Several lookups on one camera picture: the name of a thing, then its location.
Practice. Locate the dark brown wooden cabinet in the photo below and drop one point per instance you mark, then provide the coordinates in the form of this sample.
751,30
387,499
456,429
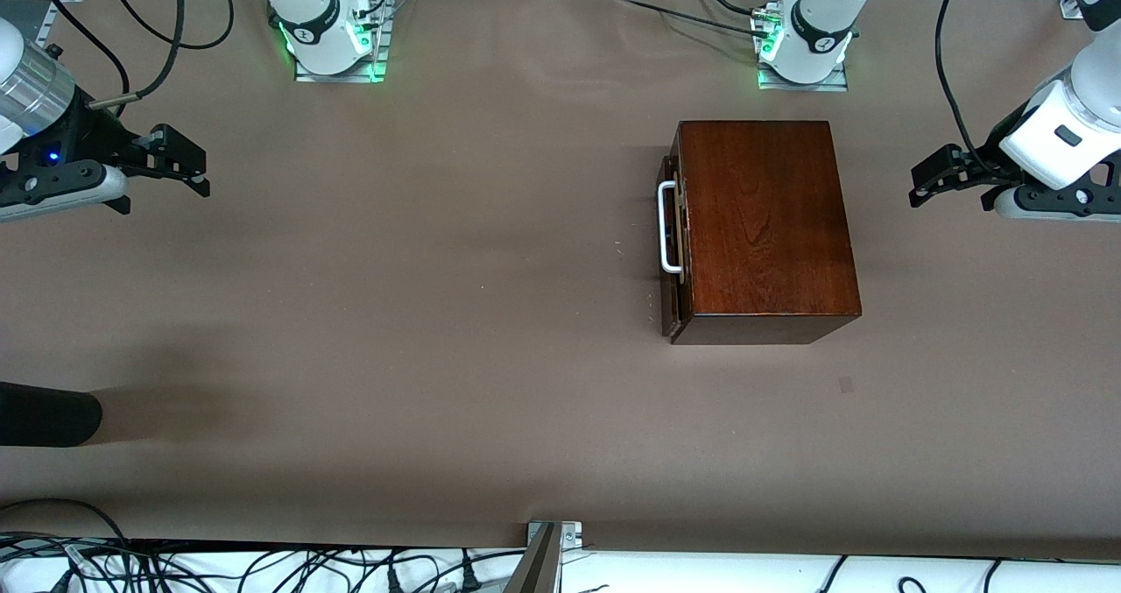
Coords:
766,225

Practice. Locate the aluminium corner profile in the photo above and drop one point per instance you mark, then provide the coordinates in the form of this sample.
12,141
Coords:
1070,6

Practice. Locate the metal bracket with pole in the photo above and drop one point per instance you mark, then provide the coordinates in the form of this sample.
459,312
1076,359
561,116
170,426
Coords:
543,558

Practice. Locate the metal base plate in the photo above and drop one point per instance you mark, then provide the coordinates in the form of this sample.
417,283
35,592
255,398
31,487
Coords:
377,59
836,81

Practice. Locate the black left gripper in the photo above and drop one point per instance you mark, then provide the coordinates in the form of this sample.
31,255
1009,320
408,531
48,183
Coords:
987,158

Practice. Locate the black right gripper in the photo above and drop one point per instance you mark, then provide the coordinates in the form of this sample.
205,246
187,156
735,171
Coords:
88,130

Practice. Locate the brown paper table cover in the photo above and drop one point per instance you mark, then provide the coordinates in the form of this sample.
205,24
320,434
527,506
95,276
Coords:
438,313

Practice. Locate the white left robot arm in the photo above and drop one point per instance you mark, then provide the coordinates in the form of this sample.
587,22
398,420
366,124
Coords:
819,15

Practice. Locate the black cylinder object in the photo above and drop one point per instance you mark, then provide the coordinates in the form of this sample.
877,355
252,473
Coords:
48,413

